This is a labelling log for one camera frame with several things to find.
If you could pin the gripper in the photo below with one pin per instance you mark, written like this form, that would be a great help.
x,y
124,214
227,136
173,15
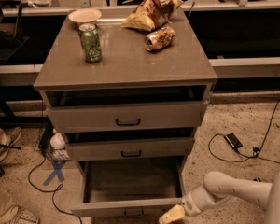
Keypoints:
x,y
189,203

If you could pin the grey bottom drawer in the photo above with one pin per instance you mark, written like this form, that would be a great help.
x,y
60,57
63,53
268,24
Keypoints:
x,y
130,188

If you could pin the grey drawer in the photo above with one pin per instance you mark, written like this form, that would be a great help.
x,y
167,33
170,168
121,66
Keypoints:
x,y
128,109
130,188
130,144

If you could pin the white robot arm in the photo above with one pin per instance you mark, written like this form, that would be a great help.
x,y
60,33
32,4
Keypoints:
x,y
218,189

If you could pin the grey middle drawer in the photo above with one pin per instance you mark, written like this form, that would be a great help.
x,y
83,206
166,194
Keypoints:
x,y
130,144

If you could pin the grey drawer cabinet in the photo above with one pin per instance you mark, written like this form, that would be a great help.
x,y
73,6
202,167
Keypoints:
x,y
125,63

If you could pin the grey top drawer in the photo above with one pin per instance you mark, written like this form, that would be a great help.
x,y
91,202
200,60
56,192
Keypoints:
x,y
128,109

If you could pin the black power adapter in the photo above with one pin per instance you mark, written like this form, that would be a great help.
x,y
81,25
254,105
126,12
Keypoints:
x,y
233,141

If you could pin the blue tape cross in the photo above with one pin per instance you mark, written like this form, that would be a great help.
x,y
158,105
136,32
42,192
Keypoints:
x,y
56,173

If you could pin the patterned shoe lower left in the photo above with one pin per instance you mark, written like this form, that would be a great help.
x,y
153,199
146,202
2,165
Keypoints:
x,y
24,216

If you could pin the green soda can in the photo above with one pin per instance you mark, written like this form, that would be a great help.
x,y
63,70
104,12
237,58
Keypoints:
x,y
90,42

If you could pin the beige shoe upper left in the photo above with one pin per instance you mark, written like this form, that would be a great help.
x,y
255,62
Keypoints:
x,y
8,139

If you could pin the brown chip bag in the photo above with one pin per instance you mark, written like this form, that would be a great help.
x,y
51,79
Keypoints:
x,y
151,14

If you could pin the white bowl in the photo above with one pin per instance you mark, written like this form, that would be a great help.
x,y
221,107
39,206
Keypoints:
x,y
85,15

